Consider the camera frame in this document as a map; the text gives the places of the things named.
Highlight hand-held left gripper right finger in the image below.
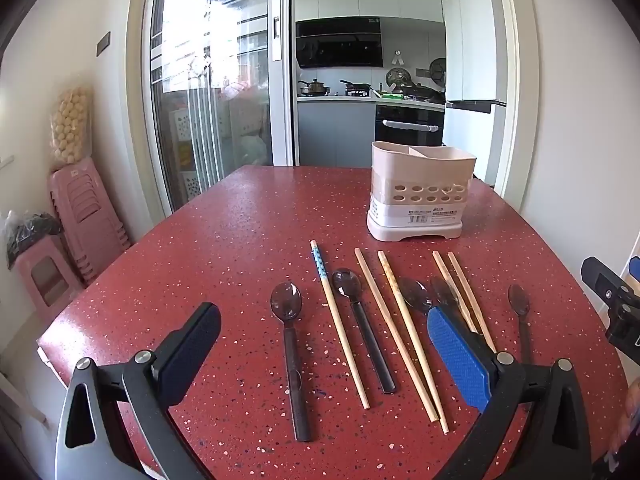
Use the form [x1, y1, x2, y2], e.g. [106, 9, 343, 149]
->
[426, 306, 594, 480]

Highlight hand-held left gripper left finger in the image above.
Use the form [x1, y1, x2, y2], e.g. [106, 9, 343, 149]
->
[54, 302, 222, 480]

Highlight dark translucent plastic spoon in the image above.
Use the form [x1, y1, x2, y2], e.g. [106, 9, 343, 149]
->
[507, 284, 533, 367]
[430, 276, 459, 311]
[331, 268, 397, 394]
[398, 277, 435, 312]
[270, 282, 313, 443]

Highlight plain wooden chopstick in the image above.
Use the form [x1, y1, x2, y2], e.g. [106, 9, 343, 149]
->
[354, 248, 441, 423]
[447, 251, 497, 354]
[432, 250, 482, 335]

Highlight brown spotted wooden chopstick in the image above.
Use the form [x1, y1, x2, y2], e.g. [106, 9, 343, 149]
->
[377, 250, 450, 434]

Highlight blue patterned wooden chopstick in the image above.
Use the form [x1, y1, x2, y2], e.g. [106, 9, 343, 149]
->
[310, 239, 371, 410]

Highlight beige plastic utensil holder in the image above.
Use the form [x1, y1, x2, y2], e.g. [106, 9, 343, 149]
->
[366, 141, 477, 242]

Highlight person's right hand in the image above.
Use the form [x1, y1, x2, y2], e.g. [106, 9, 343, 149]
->
[607, 375, 640, 467]

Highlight single pink plastic stool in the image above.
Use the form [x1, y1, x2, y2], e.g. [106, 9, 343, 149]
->
[11, 235, 84, 326]

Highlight stack of pink stools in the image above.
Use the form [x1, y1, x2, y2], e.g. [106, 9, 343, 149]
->
[47, 156, 132, 286]

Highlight black plastic bag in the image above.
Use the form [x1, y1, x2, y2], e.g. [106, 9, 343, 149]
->
[2, 210, 64, 269]

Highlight black built-in oven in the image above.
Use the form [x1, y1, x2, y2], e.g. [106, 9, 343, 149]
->
[374, 104, 446, 147]

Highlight bag of pale balls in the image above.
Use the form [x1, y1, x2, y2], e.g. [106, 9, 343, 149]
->
[49, 86, 95, 165]

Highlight grey kitchen counter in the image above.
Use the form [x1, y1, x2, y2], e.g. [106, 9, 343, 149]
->
[296, 94, 446, 169]

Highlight sliding glass door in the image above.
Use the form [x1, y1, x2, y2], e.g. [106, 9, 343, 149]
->
[131, 0, 297, 211]

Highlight black wok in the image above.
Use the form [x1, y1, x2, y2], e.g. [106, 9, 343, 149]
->
[385, 80, 446, 104]

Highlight black desk fan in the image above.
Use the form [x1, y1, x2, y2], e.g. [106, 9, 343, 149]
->
[428, 57, 447, 92]

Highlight white refrigerator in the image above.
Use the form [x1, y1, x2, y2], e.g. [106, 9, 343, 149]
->
[437, 0, 509, 187]

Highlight lidded cooking pot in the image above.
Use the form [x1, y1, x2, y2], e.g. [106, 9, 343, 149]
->
[299, 78, 332, 97]

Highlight black range hood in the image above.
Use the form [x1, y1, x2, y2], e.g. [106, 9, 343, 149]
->
[295, 16, 385, 69]

